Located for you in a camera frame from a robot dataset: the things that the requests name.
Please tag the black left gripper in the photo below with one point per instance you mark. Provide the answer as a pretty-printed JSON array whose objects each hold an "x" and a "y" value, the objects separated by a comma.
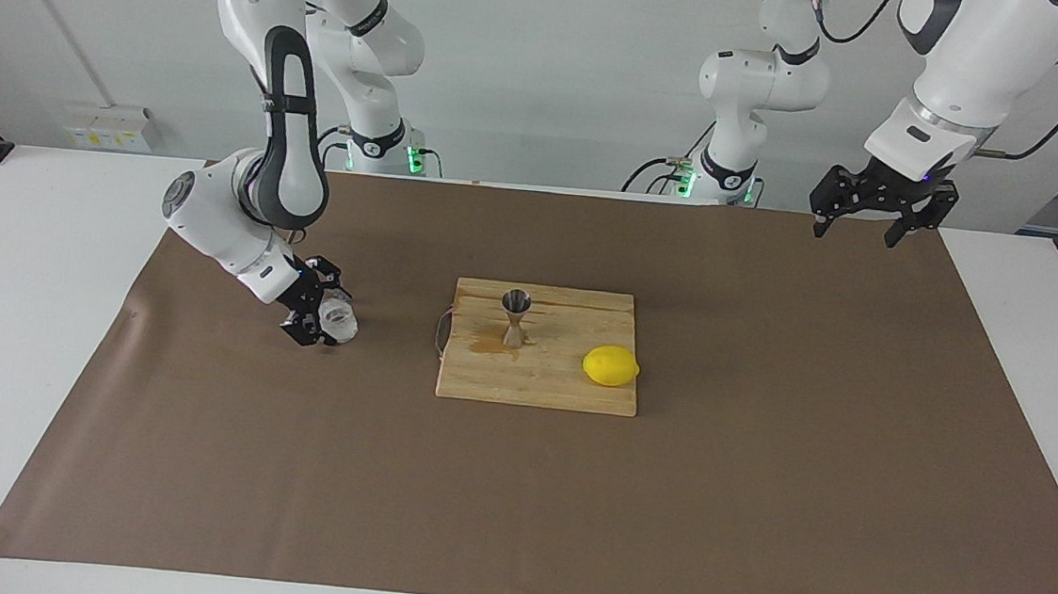
[{"x": 901, "y": 185}]

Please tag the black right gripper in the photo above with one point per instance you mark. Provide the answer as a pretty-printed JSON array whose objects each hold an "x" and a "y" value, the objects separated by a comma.
[{"x": 303, "y": 291}]

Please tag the clear glass cup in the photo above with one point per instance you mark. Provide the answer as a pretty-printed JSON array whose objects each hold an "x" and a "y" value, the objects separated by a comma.
[{"x": 341, "y": 322}]

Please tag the steel jigger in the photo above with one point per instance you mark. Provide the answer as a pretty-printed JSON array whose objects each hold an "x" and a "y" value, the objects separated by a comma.
[{"x": 515, "y": 303}]

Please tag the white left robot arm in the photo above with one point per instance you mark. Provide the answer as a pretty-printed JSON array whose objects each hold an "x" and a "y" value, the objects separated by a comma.
[{"x": 982, "y": 59}]

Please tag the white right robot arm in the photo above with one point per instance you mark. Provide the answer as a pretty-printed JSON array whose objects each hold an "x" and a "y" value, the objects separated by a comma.
[{"x": 214, "y": 216}]

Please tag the wooden cutting board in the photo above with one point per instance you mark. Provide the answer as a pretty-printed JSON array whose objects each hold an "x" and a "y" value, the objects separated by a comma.
[{"x": 532, "y": 382}]

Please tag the brown table mat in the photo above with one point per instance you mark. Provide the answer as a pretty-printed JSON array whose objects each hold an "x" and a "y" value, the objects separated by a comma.
[{"x": 513, "y": 494}]

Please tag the yellow lemon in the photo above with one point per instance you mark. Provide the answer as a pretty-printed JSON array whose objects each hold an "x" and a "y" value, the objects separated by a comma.
[{"x": 610, "y": 366}]

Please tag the white wall socket box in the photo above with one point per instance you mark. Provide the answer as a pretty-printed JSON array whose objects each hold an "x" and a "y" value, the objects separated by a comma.
[{"x": 108, "y": 127}]

